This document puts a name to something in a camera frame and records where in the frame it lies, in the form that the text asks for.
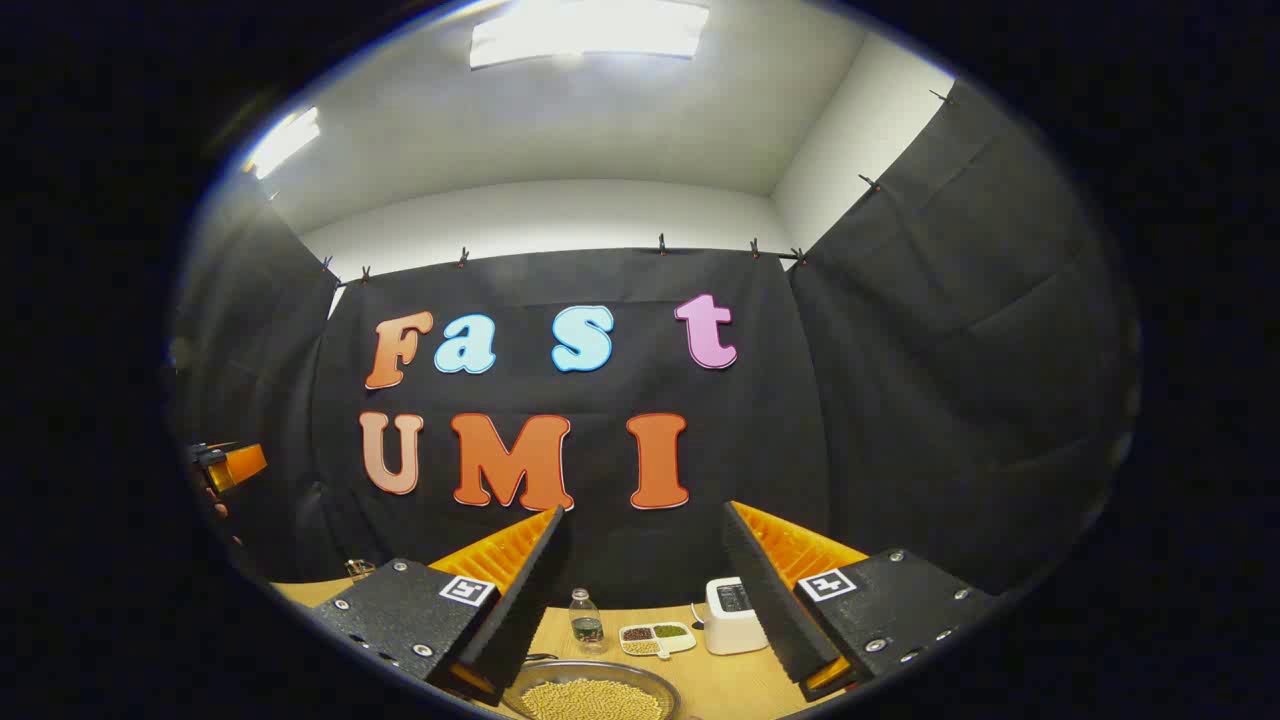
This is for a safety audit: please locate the black backdrop cloth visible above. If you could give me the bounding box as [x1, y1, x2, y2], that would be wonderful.
[170, 80, 1141, 611]

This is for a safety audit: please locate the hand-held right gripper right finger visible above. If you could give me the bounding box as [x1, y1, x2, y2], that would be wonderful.
[720, 500, 999, 703]

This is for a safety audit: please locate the white toaster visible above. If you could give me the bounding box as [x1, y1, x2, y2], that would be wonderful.
[703, 577, 771, 656]

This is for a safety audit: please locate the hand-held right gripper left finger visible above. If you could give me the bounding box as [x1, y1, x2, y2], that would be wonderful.
[310, 505, 569, 701]

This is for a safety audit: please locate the clear plastic bottle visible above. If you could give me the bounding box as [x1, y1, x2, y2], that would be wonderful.
[569, 588, 606, 656]

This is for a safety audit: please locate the ceiling light panel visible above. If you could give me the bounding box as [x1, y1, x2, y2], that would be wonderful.
[470, 0, 711, 69]
[245, 107, 321, 181]

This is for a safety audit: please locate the steel pot with black handle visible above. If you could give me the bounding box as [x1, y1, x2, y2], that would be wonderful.
[500, 655, 683, 720]

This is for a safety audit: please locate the white divided seasoning tray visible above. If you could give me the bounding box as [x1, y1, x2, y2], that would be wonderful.
[618, 621, 698, 661]

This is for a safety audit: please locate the heap of yellow soybeans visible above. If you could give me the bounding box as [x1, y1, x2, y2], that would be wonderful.
[520, 680, 663, 720]

